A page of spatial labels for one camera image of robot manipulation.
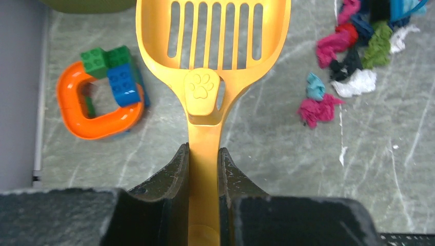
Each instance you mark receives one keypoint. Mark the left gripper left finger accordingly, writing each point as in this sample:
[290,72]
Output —
[155,212]

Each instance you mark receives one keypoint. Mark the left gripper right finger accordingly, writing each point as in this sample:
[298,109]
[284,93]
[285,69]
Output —
[232,183]

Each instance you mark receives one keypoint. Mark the orange slotted plastic scoop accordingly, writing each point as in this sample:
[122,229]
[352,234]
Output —
[223,47]

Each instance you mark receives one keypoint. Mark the blue hand brush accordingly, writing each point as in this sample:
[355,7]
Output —
[400,9]

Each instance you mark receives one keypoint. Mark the magenta paper scrap lower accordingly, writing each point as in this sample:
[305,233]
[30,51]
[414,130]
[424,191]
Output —
[312,111]

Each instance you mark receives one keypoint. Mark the magenta paper scrap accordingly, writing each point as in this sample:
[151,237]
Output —
[328,47]
[312,111]

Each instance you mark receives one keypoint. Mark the light blue paper scrap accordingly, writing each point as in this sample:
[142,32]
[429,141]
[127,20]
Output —
[315,88]

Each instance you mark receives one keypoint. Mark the black paper scrap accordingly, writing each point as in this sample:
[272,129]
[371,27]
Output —
[341,70]

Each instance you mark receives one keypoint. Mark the white paper scrap near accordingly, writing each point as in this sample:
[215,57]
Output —
[361,81]

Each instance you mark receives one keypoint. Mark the magenta paper scrap upper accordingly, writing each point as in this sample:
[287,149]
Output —
[328,47]

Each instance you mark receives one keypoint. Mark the red paper scrap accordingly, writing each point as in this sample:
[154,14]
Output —
[350,29]

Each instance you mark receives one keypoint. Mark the green paper scrap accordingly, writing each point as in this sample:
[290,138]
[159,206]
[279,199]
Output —
[377,53]

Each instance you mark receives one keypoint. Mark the blue paper scrap centre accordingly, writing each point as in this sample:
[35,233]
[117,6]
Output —
[364,29]

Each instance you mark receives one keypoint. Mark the pink paper scrap small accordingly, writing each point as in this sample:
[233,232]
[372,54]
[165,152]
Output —
[347,9]

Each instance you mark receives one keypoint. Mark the white paper scrap small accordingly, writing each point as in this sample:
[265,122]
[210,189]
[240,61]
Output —
[397,40]

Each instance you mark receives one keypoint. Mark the olive green mesh wastebasket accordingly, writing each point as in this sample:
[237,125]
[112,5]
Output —
[89,6]

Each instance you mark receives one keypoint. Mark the orange ring toy with bricks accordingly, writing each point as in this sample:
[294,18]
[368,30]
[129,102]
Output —
[103,94]

